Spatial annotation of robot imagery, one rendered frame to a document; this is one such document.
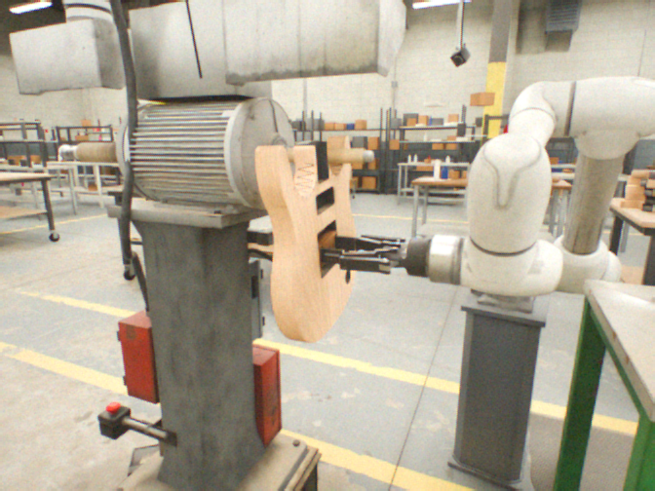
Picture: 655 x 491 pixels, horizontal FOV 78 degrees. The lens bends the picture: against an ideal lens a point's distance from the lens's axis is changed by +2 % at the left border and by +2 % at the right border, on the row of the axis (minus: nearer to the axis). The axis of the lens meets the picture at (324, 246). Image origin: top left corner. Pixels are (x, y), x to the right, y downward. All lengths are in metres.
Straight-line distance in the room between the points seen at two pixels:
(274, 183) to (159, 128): 0.44
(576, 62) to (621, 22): 1.10
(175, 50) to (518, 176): 0.76
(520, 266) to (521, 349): 0.92
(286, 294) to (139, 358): 0.66
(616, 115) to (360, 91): 11.61
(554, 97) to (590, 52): 10.96
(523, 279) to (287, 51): 0.56
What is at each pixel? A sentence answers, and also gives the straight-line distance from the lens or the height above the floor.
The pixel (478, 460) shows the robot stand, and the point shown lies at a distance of 1.89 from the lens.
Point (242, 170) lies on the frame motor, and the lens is 0.87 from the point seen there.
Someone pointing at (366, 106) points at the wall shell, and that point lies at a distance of 12.50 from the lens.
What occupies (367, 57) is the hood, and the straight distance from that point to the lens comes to 0.72.
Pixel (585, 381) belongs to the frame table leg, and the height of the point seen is 0.67.
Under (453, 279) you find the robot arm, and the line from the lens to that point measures 0.75.
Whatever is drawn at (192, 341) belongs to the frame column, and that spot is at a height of 0.78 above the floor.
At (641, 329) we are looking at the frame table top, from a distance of 0.99.
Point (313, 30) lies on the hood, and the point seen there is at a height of 1.46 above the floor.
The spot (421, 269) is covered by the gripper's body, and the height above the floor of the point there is 1.05.
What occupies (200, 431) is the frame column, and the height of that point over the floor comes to 0.51.
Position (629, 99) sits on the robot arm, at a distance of 1.16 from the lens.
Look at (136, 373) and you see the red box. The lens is 1.32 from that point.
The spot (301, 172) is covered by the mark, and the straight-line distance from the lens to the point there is 0.78.
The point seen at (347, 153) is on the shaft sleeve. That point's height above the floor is 1.26.
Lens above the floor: 1.27
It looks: 14 degrees down
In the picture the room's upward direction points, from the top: straight up
